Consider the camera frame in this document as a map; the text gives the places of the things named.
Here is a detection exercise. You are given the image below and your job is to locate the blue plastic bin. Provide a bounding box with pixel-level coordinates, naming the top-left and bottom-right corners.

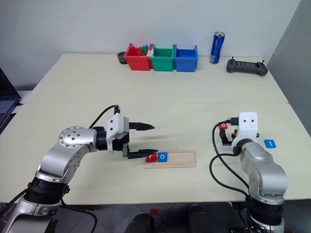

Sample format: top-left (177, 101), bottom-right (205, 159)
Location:
top-left (173, 44), bottom-right (199, 73)

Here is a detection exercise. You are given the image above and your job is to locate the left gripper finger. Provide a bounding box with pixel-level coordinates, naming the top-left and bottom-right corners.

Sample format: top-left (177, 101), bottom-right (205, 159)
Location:
top-left (127, 148), bottom-right (159, 160)
top-left (128, 122), bottom-right (156, 132)

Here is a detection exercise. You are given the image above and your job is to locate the wooden letter tray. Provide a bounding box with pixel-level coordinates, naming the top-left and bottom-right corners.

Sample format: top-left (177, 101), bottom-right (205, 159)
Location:
top-left (143, 150), bottom-right (197, 169)

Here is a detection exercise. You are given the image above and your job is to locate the blue drink can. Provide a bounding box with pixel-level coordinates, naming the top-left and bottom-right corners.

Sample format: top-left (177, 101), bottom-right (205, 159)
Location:
top-left (209, 31), bottom-right (226, 65)

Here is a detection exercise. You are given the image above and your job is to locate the dark laptop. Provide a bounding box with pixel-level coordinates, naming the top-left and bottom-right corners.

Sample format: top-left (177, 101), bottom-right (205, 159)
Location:
top-left (0, 67), bottom-right (22, 125)

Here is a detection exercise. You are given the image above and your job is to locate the black round dish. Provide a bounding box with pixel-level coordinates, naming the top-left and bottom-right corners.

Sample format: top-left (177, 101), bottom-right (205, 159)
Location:
top-left (117, 50), bottom-right (129, 65)

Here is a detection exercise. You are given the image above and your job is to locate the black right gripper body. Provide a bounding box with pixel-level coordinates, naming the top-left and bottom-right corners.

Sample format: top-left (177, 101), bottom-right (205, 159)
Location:
top-left (221, 128), bottom-right (240, 146)

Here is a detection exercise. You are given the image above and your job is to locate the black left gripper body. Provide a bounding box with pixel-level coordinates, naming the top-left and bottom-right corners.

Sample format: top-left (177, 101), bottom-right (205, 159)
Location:
top-left (112, 116), bottom-right (131, 159)

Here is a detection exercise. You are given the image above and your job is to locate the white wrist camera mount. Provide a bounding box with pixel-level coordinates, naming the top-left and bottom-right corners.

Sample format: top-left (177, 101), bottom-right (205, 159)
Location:
top-left (230, 112), bottom-right (260, 149)
top-left (105, 113), bottom-right (130, 154)

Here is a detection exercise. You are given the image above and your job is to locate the red plastic bin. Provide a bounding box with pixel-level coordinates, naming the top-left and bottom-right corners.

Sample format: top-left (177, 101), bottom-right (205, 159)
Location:
top-left (124, 43), bottom-right (152, 71)

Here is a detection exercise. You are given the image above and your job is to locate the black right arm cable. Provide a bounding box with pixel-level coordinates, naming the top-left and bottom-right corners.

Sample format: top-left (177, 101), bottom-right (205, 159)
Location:
top-left (209, 117), bottom-right (251, 196)

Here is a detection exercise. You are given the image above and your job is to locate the black handheld controller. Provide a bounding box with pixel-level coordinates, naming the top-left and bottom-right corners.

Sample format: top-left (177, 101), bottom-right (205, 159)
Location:
top-left (226, 56), bottom-right (269, 76)

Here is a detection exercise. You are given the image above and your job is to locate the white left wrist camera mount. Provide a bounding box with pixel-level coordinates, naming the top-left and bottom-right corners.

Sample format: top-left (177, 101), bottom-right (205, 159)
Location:
top-left (105, 113), bottom-right (130, 154)

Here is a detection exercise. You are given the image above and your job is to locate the green plastic bin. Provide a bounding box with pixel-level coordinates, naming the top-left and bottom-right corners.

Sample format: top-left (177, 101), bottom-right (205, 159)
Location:
top-left (149, 44), bottom-right (176, 72)

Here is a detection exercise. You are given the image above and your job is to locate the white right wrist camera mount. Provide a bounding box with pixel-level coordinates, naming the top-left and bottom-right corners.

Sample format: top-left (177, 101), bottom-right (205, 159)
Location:
top-left (230, 112), bottom-right (260, 149)

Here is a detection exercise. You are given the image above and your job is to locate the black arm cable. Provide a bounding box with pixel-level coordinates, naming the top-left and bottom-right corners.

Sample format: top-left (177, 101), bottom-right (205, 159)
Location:
top-left (209, 117), bottom-right (251, 196)
top-left (88, 104), bottom-right (121, 130)

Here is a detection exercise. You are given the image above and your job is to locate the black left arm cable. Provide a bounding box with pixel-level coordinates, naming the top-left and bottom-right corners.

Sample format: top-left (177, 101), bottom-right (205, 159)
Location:
top-left (88, 104), bottom-right (121, 130)

